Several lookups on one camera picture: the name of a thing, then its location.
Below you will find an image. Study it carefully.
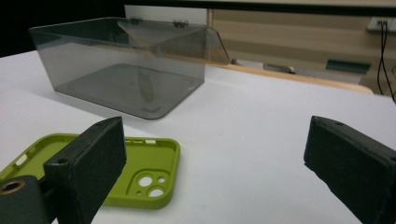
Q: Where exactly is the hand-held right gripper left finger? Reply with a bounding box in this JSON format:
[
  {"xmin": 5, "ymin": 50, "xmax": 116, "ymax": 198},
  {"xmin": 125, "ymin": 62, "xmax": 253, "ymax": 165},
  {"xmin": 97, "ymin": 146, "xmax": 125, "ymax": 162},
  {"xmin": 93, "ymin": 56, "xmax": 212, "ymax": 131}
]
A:
[{"xmin": 43, "ymin": 116, "xmax": 128, "ymax": 224}]

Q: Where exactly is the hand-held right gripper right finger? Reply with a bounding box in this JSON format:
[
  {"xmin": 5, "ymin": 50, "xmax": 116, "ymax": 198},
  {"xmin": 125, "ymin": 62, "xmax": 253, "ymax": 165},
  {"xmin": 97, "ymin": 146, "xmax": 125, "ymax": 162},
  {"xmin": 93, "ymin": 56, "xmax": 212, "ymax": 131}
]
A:
[{"xmin": 303, "ymin": 115, "xmax": 396, "ymax": 224}]

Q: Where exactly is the green phone case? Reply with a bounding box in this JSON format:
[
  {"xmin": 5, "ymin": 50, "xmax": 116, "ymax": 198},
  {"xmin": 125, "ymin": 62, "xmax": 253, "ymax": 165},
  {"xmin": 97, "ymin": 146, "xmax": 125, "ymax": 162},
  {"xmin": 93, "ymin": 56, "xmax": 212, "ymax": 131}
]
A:
[{"xmin": 0, "ymin": 133, "xmax": 181, "ymax": 210}]

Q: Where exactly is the transparent grey plastic box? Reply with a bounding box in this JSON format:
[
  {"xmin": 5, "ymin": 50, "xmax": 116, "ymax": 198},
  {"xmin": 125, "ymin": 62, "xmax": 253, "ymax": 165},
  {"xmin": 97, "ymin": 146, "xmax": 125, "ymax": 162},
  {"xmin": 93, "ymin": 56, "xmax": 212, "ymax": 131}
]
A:
[{"xmin": 28, "ymin": 17, "xmax": 232, "ymax": 120}]

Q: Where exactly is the white power strip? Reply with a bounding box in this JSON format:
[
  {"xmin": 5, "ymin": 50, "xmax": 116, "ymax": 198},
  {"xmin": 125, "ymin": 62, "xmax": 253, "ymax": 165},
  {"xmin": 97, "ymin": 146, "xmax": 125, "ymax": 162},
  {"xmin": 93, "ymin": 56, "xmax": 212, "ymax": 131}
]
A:
[{"xmin": 366, "ymin": 17, "xmax": 396, "ymax": 33}]

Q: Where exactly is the light wooden desk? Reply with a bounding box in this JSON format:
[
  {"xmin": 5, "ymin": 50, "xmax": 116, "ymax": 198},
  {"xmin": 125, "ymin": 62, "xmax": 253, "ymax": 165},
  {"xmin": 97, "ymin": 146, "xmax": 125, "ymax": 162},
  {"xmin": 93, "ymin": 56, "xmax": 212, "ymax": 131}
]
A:
[{"xmin": 207, "ymin": 0, "xmax": 396, "ymax": 94}]

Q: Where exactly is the white cabinet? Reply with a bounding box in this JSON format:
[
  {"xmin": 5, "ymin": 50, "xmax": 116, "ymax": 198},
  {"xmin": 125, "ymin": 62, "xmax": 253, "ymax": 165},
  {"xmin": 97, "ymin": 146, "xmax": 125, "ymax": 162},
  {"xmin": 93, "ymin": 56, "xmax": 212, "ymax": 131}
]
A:
[{"xmin": 124, "ymin": 4, "xmax": 208, "ymax": 26}]

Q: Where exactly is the black metal crossbar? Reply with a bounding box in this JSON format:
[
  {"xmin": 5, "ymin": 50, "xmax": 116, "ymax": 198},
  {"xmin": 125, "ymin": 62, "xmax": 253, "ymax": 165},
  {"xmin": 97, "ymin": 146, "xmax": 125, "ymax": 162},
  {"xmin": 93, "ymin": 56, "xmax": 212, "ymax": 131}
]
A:
[{"xmin": 124, "ymin": 0, "xmax": 396, "ymax": 17}]

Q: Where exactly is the bunch of black cables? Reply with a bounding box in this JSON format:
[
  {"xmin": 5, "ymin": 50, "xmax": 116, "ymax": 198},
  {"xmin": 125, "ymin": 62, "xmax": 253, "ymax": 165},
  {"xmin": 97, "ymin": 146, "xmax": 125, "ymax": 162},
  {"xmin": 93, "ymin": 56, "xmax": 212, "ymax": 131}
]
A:
[{"xmin": 376, "ymin": 20, "xmax": 396, "ymax": 105}]

